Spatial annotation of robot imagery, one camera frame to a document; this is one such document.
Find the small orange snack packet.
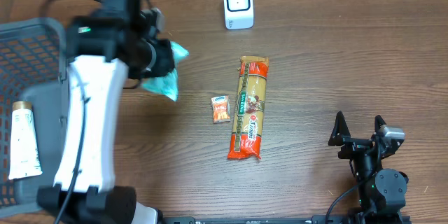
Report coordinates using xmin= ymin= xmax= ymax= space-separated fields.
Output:
xmin=211 ymin=95 xmax=230 ymax=123

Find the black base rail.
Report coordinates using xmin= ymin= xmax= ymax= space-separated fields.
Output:
xmin=160 ymin=215 xmax=412 ymax=224

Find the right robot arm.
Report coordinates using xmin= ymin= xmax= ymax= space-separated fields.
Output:
xmin=324 ymin=111 xmax=410 ymax=223

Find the white tube gold cap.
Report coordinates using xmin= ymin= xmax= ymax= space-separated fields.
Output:
xmin=8 ymin=101 xmax=43 ymax=180

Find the white barcode scanner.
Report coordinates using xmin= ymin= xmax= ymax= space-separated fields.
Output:
xmin=223 ymin=0 xmax=254 ymax=30

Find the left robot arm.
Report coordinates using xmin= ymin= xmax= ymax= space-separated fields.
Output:
xmin=37 ymin=0 xmax=175 ymax=224

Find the teal plastic packet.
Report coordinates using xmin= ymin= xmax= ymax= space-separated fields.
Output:
xmin=140 ymin=41 xmax=190 ymax=102

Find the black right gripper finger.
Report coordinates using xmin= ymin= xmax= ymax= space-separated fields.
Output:
xmin=328 ymin=111 xmax=351 ymax=146
xmin=374 ymin=115 xmax=386 ymax=137

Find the grey plastic mesh basket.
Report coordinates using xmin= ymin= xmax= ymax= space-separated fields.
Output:
xmin=1 ymin=18 xmax=68 ymax=218

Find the orange spaghetti packet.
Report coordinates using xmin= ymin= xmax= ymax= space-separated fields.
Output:
xmin=227 ymin=56 xmax=269 ymax=160

